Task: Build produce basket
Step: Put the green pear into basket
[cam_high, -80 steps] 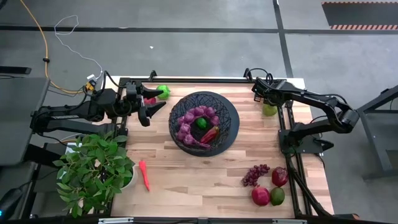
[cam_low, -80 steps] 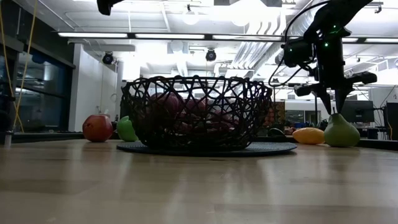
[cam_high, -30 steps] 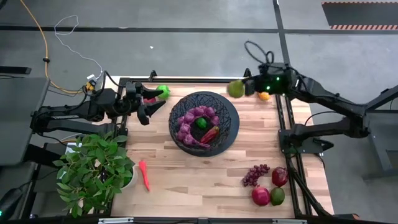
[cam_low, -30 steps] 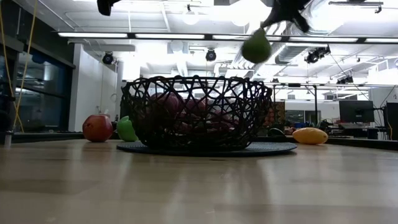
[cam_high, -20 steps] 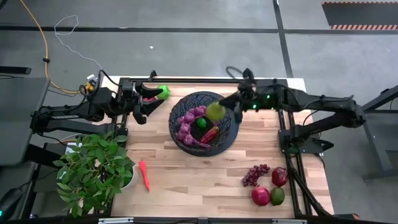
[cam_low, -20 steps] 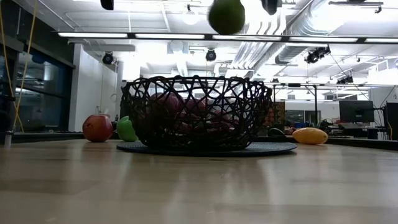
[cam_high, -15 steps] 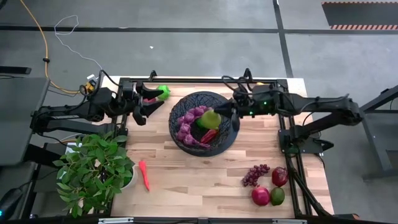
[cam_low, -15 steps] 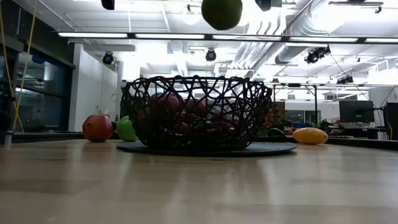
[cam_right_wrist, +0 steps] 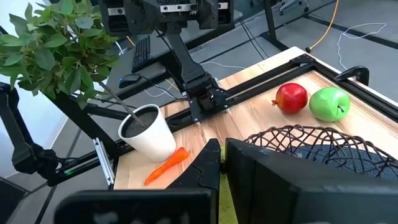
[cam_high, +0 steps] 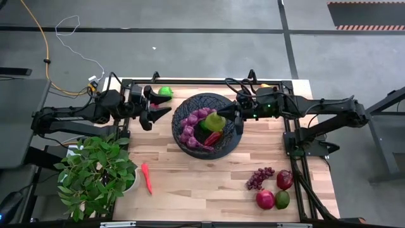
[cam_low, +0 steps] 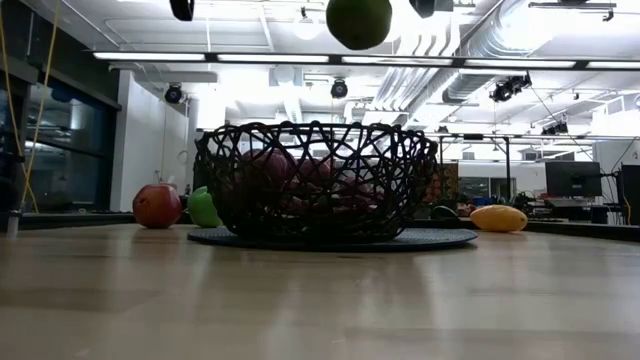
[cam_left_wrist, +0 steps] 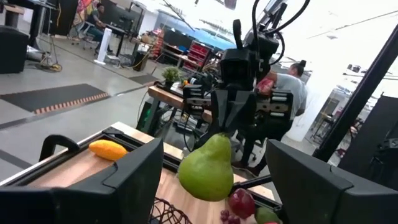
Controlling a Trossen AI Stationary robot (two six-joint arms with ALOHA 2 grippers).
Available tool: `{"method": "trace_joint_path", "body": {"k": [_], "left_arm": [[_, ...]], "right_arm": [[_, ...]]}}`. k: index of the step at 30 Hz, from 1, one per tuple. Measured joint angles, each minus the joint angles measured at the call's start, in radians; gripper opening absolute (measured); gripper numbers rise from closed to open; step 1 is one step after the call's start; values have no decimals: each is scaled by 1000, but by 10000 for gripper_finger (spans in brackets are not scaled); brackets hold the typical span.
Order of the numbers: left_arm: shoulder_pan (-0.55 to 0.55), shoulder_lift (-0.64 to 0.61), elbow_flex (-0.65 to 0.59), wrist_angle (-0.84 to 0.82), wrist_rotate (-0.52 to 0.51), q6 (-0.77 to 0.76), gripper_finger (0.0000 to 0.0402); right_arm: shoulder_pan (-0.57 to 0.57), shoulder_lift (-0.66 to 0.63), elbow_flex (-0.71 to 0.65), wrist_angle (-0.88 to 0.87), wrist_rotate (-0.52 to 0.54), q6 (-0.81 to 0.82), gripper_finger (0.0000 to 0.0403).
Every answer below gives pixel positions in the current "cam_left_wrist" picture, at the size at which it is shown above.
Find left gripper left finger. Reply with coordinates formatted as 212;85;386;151
0;138;165;224

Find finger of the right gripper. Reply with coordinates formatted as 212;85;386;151
230;91;257;136
211;89;234;138

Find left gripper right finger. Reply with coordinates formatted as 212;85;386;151
265;139;398;224

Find orange mango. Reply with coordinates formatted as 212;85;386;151
88;139;128;162

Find small green fruit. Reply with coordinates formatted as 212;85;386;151
254;207;282;223

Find green pear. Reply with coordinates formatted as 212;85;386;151
177;133;234;202

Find dark red apple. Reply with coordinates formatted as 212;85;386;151
228;187;256;220

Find dark red grapes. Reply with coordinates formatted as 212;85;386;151
220;208;241;224

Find wooden workbench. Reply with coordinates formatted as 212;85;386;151
147;85;215;124

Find small potted green plant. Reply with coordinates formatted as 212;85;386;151
161;66;183;90

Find red parts bin rack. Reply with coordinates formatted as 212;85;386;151
182;40;215;73

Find person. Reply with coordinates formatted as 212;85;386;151
241;59;308;177
86;2;109;52

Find small black floor mat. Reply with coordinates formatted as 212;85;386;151
128;73;162;86

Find black bin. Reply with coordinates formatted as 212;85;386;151
133;51;150;72

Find white tower fan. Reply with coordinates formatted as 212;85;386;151
94;27;113;65

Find black orange-edged floor mat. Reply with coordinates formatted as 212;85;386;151
0;83;110;115

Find large black partition panel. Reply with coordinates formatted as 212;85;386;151
46;0;79;37

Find black box cabinet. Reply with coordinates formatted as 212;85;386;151
0;24;30;75

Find wooden desk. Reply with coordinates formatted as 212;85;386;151
0;4;25;29

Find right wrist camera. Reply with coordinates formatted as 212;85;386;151
220;48;259;91

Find black frame handle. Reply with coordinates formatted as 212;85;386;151
39;134;81;162

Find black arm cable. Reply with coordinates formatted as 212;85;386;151
232;0;312;67

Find dark wire basket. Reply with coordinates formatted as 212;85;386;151
150;197;193;224

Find black frame post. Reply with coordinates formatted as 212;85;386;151
312;24;398;162

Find yellow floor cable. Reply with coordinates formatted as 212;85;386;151
39;35;63;73

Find colourful patterned wall hanging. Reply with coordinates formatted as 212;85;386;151
73;0;101;30

